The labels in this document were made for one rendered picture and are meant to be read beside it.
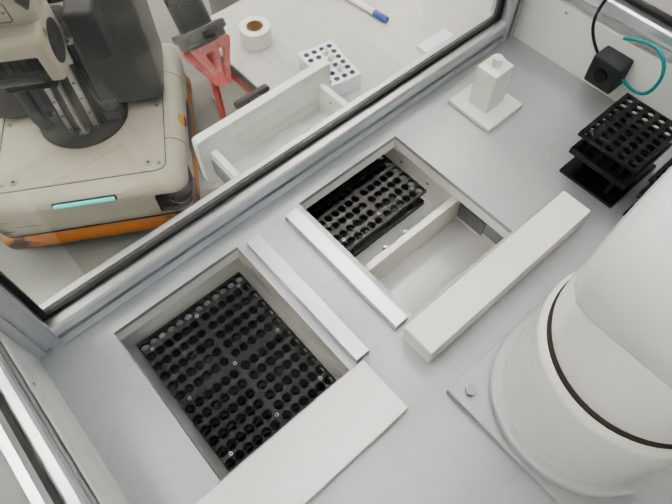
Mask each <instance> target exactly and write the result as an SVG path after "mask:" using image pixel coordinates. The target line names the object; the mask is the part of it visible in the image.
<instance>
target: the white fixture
mask: <svg viewBox="0 0 672 504"><path fill-rule="evenodd" d="M513 69H514V65H513V64H512V63H510V62H509V61H507V60H506V59H504V57H503V55H501V54H494V55H492V56H491V57H490V58H488V59H487V60H485V61H484V62H482V63H481V64H479V65H478V67H477V70H476V74H475V78H474V82H473V83H471V84H470V85H468V86H467V87H466V88H464V89H463V90H461V91H460V92H458V93H457V94H456V95H454V96H453V97H451V98H450V99H449V100H448V103H449V104H450V105H452V106H453V107H454V108H456V109H457V110H458V111H460V112H461V113H462V114H464V115H465V116H466V117H468V118H469V119H470V120H472V121H473V122H474V123H476V124H477V125H478V126H480V127H481V128H482V129H484V130H485V131H486V132H490V131H491V130H492V129H494V128H495V127H496V126H498V125H499V124H500V123H502V122H503V121H504V120H506V119H507V118H508V117H510V116H511V115H512V114H514V113H515V112H516V111H518V110H519V109H520V108H522V106H523V104H522V103H520V102H519V101H517V100H516V99H515V98H513V97H512V96H510V95H509V94H507V93H506V91H507V88H508V85H509V82H510V78H511V75H512V72H513Z"/></svg>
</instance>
